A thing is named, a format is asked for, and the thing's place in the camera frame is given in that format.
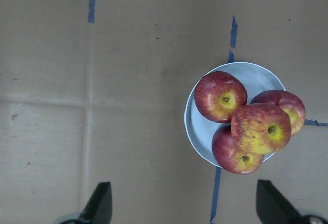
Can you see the light blue plate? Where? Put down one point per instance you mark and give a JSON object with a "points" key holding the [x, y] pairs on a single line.
{"points": [[200, 130]]}

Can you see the red apple on plate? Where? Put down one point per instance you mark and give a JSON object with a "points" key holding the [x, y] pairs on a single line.
{"points": [[230, 157], [288, 102], [218, 94]]}

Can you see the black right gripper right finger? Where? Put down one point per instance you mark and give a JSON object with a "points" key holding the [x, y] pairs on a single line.
{"points": [[273, 208]]}

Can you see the red yellow apple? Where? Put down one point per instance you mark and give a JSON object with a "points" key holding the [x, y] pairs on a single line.
{"points": [[260, 128]]}

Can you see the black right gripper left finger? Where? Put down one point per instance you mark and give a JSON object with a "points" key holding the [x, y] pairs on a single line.
{"points": [[97, 210]]}

